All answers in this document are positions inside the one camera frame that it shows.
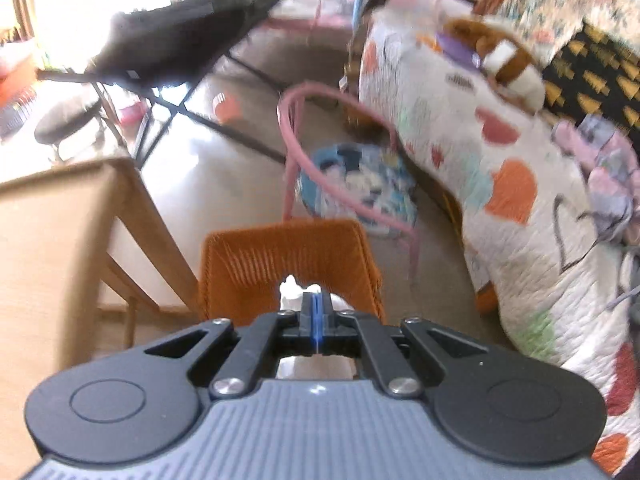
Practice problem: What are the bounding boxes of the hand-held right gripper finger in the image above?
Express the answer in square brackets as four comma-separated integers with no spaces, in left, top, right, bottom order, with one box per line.
[315,293,489,401]
[144,293,316,402]

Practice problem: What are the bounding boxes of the white pants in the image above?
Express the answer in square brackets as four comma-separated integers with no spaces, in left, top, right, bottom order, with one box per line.
[274,274,357,381]

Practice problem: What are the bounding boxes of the orange wicker basket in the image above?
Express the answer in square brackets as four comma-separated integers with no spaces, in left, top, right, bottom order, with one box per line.
[199,219,387,328]

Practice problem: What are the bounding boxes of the cartoon printed cushion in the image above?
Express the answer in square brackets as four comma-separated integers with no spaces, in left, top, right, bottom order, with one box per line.
[296,142,418,233]

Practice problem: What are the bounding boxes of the pink metal chair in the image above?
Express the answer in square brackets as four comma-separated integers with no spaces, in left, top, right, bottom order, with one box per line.
[277,82,421,281]

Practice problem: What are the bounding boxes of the white patchwork quilt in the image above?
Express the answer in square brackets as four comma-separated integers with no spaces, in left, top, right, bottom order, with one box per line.
[357,10,640,476]

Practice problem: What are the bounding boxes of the small orange floor object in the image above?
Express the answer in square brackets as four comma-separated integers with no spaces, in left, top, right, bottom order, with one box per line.
[212,92,241,123]

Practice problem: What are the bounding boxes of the wooden table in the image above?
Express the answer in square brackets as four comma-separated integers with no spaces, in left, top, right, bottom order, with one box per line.
[0,157,201,480]

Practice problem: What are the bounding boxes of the black fluffy folding chair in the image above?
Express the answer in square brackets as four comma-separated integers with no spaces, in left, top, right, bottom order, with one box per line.
[37,0,321,166]

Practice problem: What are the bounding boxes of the brown and white stuffed toy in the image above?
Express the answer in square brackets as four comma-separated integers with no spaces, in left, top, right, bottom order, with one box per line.
[435,17,546,111]

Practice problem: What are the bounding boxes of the lilac clothing pile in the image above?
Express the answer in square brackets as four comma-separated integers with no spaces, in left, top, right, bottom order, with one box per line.
[552,115,640,246]

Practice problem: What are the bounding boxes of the blue mesh basket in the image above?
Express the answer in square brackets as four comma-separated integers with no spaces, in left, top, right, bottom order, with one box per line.
[0,95,38,138]

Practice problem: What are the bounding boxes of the black cloth with gold trees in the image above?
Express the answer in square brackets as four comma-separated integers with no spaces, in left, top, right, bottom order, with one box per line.
[542,22,640,128]

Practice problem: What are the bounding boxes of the pink frame furniture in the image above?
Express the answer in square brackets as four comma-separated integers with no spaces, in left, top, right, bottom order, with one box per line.
[265,0,361,31]

